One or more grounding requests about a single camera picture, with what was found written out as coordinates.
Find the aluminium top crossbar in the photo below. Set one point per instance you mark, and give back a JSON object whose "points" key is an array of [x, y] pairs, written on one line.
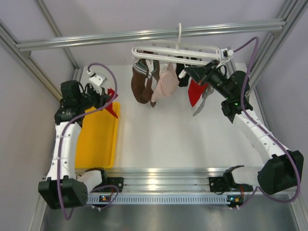
{"points": [[122, 37]]}

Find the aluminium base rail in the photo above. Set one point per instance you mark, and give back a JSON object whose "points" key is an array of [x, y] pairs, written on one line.
{"points": [[150, 180]]}

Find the slotted grey cable duct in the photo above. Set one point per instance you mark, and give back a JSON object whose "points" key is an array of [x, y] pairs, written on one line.
{"points": [[164, 199]]}

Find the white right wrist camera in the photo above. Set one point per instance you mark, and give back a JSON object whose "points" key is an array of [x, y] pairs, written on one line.
{"points": [[226, 54]]}

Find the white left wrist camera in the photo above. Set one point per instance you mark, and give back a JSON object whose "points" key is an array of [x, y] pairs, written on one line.
{"points": [[97, 81]]}

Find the maroon striped brown sock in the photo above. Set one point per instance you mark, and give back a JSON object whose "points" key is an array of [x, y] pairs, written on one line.
{"points": [[138, 80], [153, 69]]}

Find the red santa sock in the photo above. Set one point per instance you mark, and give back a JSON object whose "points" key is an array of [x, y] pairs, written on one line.
{"points": [[195, 91], [111, 106]]}

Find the yellow plastic tray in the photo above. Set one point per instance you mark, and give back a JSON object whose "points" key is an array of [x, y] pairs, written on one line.
{"points": [[97, 142]]}

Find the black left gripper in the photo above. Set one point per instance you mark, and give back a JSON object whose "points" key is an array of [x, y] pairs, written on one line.
{"points": [[102, 99]]}

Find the black sock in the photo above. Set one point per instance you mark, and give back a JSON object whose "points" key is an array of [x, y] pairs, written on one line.
{"points": [[194, 61], [183, 77]]}

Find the grey sock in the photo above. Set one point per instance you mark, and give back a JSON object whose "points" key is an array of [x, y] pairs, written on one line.
{"points": [[208, 91]]}

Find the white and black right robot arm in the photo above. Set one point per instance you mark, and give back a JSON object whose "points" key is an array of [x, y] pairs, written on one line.
{"points": [[282, 168]]}

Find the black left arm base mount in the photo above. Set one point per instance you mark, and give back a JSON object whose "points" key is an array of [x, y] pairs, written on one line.
{"points": [[115, 181]]}

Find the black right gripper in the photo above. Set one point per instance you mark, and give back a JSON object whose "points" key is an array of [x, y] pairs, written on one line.
{"points": [[201, 73]]}

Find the aluminium left frame post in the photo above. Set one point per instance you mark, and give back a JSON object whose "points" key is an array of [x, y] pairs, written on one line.
{"points": [[60, 70]]}

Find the white plastic clip hanger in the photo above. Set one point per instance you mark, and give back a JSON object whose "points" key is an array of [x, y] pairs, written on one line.
{"points": [[166, 51]]}

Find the aluminium right frame post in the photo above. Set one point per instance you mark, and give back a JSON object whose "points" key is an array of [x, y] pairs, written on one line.
{"points": [[291, 12]]}

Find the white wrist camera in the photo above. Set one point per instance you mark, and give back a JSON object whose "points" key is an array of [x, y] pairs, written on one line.
{"points": [[97, 81], [226, 54]]}

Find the pink sock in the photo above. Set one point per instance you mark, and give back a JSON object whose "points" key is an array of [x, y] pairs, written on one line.
{"points": [[167, 83]]}

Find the aluminium frame post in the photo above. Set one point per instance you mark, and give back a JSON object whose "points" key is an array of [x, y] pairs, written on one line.
{"points": [[60, 70], [291, 12]]}

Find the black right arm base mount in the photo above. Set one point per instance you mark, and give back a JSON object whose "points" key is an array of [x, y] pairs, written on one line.
{"points": [[219, 185]]}

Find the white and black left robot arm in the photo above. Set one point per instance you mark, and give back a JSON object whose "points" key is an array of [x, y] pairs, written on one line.
{"points": [[61, 189]]}

